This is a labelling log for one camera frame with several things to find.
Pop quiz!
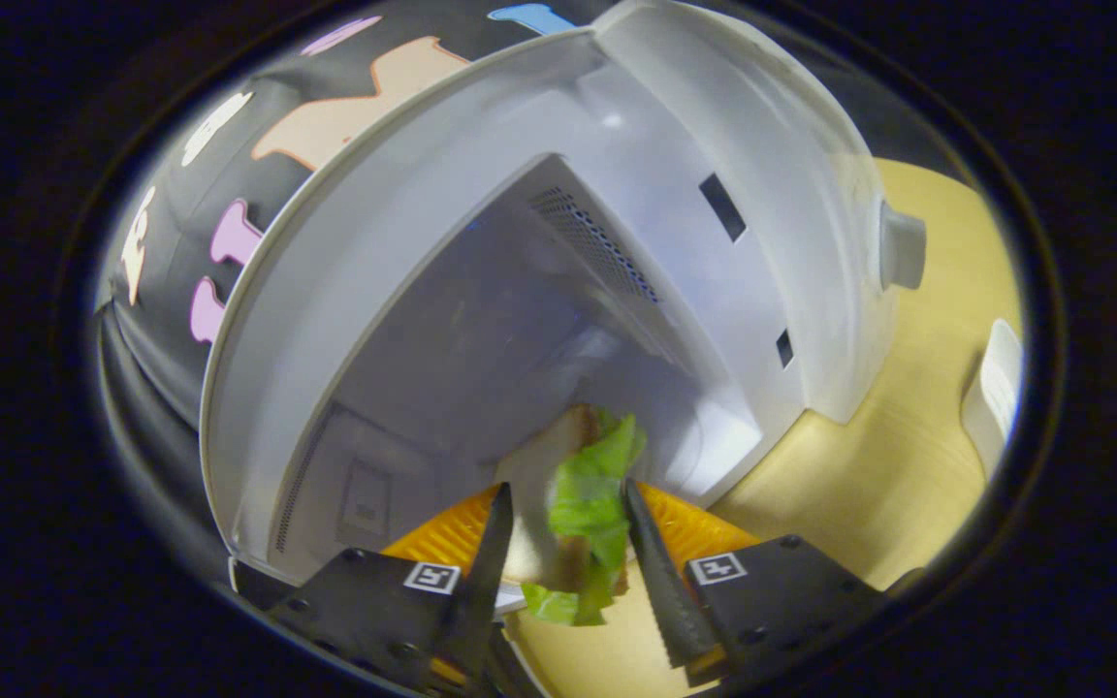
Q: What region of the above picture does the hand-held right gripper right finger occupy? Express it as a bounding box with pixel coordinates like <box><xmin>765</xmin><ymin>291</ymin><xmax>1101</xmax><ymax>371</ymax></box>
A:
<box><xmin>622</xmin><ymin>477</ymin><xmax>887</xmax><ymax>684</ymax></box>

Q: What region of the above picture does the sandwich with green lettuce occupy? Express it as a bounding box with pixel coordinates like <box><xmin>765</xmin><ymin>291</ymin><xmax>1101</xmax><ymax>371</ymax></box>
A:
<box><xmin>495</xmin><ymin>402</ymin><xmax>649</xmax><ymax>627</ymax></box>

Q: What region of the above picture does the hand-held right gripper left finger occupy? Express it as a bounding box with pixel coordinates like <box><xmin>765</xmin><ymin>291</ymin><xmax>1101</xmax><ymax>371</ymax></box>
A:
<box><xmin>263</xmin><ymin>482</ymin><xmax>516</xmax><ymax>694</ymax></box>

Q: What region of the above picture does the white ribbed tray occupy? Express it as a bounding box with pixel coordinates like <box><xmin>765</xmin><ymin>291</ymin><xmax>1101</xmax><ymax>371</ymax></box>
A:
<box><xmin>961</xmin><ymin>318</ymin><xmax>1025</xmax><ymax>478</ymax></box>

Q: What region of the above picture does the white microwave oven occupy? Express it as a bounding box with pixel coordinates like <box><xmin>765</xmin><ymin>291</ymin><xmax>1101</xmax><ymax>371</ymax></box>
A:
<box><xmin>200</xmin><ymin>0</ymin><xmax>928</xmax><ymax>621</ymax></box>

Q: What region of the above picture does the black backdrop cloth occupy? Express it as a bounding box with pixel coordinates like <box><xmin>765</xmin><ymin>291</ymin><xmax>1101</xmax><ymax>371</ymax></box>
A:
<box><xmin>93</xmin><ymin>0</ymin><xmax>618</xmax><ymax>432</ymax></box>

